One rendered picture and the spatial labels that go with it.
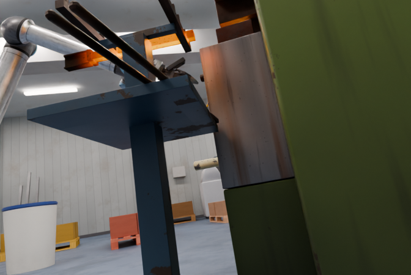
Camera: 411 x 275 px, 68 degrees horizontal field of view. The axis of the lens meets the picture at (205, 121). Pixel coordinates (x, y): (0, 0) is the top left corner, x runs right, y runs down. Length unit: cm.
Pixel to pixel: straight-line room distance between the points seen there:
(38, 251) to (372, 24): 406
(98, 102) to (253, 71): 52
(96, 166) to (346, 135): 932
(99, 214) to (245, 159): 886
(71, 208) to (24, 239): 558
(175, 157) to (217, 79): 877
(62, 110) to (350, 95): 52
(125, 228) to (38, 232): 117
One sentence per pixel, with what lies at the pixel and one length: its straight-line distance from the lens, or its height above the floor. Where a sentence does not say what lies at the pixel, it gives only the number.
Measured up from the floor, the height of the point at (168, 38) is 91.
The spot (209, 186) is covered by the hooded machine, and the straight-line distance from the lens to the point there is 821.
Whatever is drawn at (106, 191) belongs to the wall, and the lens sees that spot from 962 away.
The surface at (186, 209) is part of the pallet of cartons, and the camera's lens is 831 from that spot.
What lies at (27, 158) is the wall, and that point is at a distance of 1028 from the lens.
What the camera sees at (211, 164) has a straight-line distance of 148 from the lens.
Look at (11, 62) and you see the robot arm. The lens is 173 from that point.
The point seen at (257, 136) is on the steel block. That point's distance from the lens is 88.
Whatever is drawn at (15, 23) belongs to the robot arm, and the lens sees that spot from 164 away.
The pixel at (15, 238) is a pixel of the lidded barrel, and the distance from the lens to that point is 430.
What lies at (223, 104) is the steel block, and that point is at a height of 71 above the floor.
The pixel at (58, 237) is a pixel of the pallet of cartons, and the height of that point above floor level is 24.
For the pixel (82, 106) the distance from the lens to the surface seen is 57.
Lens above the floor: 44
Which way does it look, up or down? 15 degrees up
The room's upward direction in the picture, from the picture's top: 9 degrees counter-clockwise
